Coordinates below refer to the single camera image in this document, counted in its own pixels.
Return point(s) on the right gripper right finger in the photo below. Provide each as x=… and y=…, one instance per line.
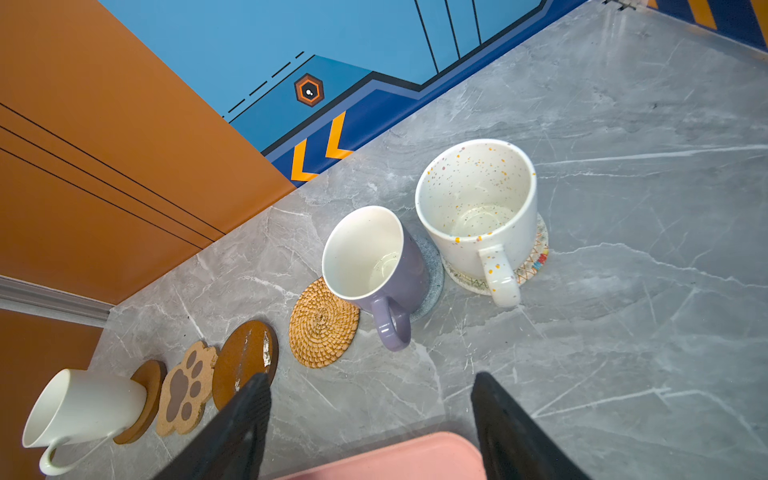
x=512, y=445

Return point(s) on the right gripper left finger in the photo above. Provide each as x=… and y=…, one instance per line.
x=232, y=444

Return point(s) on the paw print cork coaster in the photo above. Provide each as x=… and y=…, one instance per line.
x=186, y=390

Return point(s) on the glossy dark brown coaster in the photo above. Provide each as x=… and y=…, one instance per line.
x=251, y=349

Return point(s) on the plain brown wooden coaster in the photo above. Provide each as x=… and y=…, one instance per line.
x=150, y=375

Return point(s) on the woven rattan coaster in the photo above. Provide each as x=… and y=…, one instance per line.
x=322, y=326

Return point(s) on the white zigzag woven coaster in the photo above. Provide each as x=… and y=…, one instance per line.
x=526, y=271

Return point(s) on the cream mug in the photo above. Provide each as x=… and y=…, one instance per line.
x=78, y=406

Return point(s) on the blue grey woven coaster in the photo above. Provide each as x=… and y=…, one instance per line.
x=435, y=270

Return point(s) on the purple mug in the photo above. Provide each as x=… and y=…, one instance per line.
x=371, y=260

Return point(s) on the white mug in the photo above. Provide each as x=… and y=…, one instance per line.
x=478, y=202

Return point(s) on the pink tray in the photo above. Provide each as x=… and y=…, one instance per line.
x=441, y=455

